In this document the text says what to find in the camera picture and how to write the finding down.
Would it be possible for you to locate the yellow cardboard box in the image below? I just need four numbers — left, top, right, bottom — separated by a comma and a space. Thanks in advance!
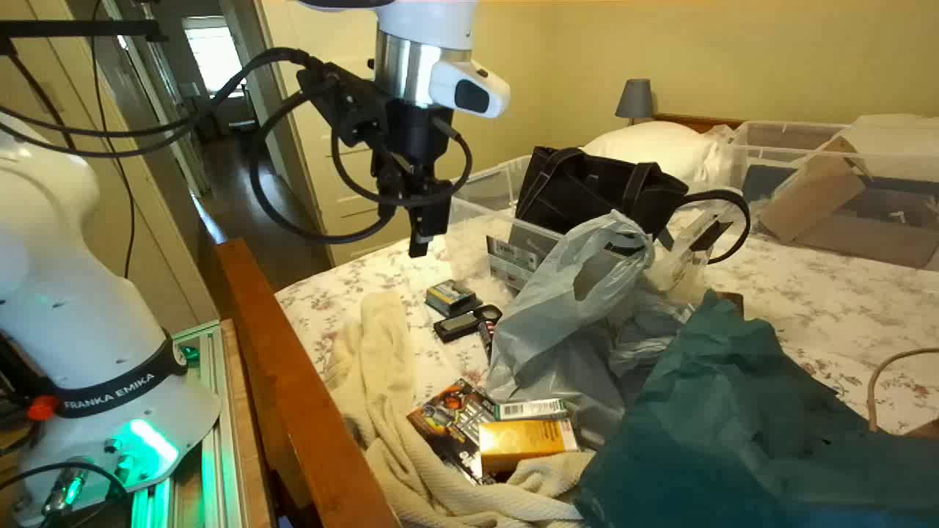
475, 416, 580, 480

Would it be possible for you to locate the brown cardboard box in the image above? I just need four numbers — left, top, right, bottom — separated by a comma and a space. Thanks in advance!
757, 143, 939, 273

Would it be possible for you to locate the small black slim gadget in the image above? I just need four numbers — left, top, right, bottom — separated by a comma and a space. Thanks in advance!
471, 303, 506, 361

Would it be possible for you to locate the thin white cable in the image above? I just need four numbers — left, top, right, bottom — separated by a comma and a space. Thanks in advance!
861, 345, 939, 433

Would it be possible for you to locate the brown wooden headboard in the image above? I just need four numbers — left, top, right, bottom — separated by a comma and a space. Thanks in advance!
647, 112, 745, 134

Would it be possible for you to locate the small clear plastic bin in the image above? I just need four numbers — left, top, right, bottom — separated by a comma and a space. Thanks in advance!
427, 155, 685, 297

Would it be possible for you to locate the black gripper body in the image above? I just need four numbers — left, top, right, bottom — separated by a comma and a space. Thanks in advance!
368, 97, 464, 215

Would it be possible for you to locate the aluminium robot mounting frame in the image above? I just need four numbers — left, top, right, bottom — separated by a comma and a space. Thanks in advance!
126, 317, 245, 528

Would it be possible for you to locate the floral sheet bed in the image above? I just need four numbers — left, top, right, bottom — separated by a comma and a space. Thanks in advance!
272, 127, 939, 442

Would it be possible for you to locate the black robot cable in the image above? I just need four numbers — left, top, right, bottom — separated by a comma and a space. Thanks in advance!
0, 40, 475, 247

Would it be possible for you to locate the cream knitted towel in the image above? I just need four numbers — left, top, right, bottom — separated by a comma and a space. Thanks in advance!
324, 290, 599, 528

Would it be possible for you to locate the cream panel door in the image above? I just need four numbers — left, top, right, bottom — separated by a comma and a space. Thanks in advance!
254, 0, 420, 247

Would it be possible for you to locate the small black flat device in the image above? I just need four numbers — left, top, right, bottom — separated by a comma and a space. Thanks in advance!
430, 309, 483, 344

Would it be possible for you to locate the bright hallway window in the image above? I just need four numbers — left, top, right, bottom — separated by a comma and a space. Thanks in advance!
185, 15, 245, 97

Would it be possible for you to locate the large clear plastic bin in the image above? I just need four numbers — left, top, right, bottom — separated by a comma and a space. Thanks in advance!
728, 112, 939, 273

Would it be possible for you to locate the black green battery pack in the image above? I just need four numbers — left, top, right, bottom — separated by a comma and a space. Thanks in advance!
423, 276, 481, 320

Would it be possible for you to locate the teal cloth bag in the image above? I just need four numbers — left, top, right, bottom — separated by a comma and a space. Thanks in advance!
568, 290, 939, 528

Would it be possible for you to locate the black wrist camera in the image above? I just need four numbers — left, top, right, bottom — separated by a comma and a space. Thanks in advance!
296, 62, 393, 149

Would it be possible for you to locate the black metal stand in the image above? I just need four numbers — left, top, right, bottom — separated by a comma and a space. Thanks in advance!
0, 18, 170, 48

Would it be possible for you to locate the black shopping tote bag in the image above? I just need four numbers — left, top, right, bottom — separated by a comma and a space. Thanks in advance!
514, 143, 757, 266

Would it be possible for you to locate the grey plastic bag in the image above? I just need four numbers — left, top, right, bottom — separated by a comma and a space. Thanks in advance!
483, 207, 685, 442

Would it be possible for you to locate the small white green box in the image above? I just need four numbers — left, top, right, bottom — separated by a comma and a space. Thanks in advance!
496, 394, 568, 425

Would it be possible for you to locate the white pillow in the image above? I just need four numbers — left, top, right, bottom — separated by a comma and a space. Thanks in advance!
580, 117, 735, 190

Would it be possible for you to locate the brown wooden footboard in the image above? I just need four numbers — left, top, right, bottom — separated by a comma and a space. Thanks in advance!
198, 237, 398, 528

